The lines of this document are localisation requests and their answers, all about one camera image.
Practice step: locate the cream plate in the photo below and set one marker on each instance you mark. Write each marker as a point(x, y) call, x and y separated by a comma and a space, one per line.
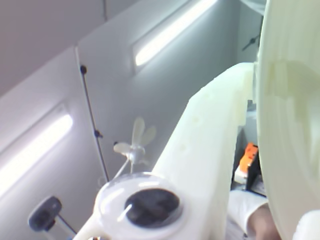
point(287, 137)

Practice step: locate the thin black pole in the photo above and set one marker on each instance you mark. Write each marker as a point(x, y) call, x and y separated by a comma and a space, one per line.
point(91, 112)

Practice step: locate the person's bare forearm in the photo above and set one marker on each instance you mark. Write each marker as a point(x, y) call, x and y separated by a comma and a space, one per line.
point(265, 222)

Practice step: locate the orange and black device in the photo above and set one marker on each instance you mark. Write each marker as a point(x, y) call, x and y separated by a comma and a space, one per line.
point(248, 157)

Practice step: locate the long ceiling light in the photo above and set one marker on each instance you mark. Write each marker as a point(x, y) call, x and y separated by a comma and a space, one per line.
point(32, 152)
point(170, 32)

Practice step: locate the black ceiling bracket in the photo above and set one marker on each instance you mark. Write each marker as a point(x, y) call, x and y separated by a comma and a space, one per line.
point(251, 42)

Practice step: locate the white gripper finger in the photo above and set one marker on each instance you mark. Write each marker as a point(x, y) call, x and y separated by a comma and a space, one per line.
point(205, 140)

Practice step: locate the person in white shirt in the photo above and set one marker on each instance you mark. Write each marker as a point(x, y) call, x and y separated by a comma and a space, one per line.
point(242, 207)

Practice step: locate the grey webcam on stand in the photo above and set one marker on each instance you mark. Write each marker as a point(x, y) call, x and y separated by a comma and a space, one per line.
point(45, 213)

